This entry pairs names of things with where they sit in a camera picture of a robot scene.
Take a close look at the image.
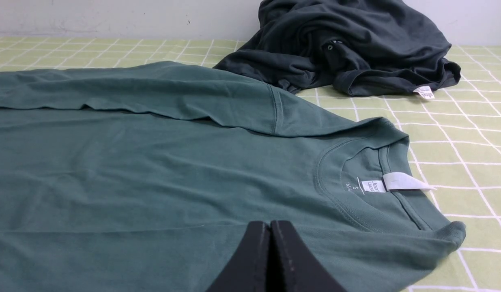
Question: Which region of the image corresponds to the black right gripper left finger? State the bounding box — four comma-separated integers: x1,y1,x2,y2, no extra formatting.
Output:
207,221,271,292

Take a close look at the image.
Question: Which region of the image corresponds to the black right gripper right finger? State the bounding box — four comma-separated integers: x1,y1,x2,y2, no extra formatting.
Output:
269,220,345,292

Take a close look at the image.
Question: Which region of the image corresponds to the green long-sleeved shirt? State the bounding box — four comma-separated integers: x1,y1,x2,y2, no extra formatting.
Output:
0,62,466,292

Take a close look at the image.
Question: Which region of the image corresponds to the green checked tablecloth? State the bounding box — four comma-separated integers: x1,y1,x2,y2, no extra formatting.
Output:
0,36,501,292

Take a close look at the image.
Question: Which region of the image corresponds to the dark grey crumpled garment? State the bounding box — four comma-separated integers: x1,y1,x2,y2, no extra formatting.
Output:
215,0,460,97

